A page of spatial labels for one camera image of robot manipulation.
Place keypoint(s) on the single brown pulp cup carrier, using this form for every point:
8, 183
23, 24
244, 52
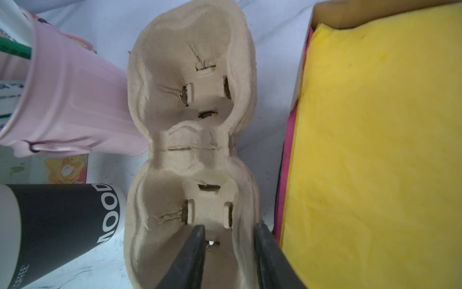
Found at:
192, 90

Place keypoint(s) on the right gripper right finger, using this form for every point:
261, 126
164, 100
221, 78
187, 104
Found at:
273, 269

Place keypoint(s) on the white and green paper bag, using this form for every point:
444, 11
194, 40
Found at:
40, 169

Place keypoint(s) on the stack of black paper cups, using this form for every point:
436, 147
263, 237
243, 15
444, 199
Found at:
45, 226

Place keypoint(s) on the yellow napkin stack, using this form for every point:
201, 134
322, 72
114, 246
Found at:
375, 201

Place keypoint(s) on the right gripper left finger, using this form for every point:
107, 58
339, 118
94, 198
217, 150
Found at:
186, 271

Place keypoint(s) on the pink utensil holder cup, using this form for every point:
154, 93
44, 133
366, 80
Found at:
73, 101

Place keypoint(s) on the cardboard box of napkins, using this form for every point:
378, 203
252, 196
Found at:
383, 57

